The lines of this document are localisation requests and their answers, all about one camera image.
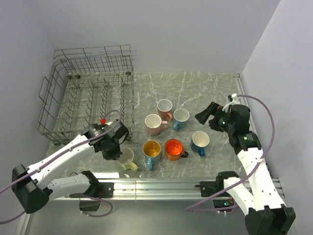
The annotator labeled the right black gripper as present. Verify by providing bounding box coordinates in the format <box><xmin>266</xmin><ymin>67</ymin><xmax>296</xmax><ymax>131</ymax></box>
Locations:
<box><xmin>195</xmin><ymin>101</ymin><xmax>235</xmax><ymax>134</ymax></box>

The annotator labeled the pale yellow mug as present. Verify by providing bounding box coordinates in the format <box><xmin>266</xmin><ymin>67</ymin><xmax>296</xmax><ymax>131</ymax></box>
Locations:
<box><xmin>117</xmin><ymin>147</ymin><xmax>138</xmax><ymax>171</ymax></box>

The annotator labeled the light blue yellow-inside mug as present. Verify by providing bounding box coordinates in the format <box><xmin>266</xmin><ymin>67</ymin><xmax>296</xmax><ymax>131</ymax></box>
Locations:
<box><xmin>143</xmin><ymin>140</ymin><xmax>161</xmax><ymax>171</ymax></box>

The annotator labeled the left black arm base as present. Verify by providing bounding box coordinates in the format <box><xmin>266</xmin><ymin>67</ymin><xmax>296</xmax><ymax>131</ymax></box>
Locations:
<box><xmin>95</xmin><ymin>182</ymin><xmax>114</xmax><ymax>198</ymax></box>

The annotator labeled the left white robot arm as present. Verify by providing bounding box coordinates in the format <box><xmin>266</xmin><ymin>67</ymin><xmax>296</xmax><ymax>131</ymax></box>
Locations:
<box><xmin>11</xmin><ymin>120</ymin><xmax>129</xmax><ymax>214</ymax></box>

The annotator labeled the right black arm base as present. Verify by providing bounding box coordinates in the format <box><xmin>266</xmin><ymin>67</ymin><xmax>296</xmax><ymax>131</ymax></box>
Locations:
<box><xmin>199</xmin><ymin>181</ymin><xmax>221</xmax><ymax>197</ymax></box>

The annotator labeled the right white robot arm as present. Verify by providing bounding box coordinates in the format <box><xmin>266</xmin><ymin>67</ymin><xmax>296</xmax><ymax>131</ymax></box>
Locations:
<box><xmin>195</xmin><ymin>102</ymin><xmax>296</xmax><ymax>235</ymax></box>

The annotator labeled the blue patterned mug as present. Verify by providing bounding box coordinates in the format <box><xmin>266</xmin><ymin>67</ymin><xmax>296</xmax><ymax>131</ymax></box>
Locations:
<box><xmin>173</xmin><ymin>108</ymin><xmax>190</xmax><ymax>131</ymax></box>

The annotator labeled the dark blue white-inside mug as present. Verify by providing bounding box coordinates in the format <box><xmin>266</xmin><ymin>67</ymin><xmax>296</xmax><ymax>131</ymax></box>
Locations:
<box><xmin>190</xmin><ymin>131</ymin><xmax>210</xmax><ymax>157</ymax></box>

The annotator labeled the salmon pink mug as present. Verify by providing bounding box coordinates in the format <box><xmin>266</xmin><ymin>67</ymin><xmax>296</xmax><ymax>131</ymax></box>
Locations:
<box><xmin>157</xmin><ymin>99</ymin><xmax>173</xmax><ymax>121</ymax></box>

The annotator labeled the light pink mug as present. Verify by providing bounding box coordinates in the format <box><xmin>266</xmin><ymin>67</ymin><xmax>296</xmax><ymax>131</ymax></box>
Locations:
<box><xmin>144</xmin><ymin>114</ymin><xmax>168</xmax><ymax>136</ymax></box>

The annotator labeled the orange enamel mug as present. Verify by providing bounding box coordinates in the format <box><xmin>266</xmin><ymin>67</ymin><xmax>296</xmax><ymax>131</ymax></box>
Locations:
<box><xmin>164</xmin><ymin>139</ymin><xmax>189</xmax><ymax>161</ymax></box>

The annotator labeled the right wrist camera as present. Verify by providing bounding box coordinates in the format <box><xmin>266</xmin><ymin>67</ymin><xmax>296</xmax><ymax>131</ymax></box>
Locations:
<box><xmin>223</xmin><ymin>94</ymin><xmax>240</xmax><ymax>112</ymax></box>

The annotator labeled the aluminium mounting rail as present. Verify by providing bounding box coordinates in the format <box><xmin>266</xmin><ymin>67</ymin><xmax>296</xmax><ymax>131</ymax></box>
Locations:
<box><xmin>48</xmin><ymin>176</ymin><xmax>216</xmax><ymax>200</ymax></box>

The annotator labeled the grey wire dish rack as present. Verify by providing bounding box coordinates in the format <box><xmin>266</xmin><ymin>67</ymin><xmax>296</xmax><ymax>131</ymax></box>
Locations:
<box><xmin>36</xmin><ymin>45</ymin><xmax>134</xmax><ymax>145</ymax></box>

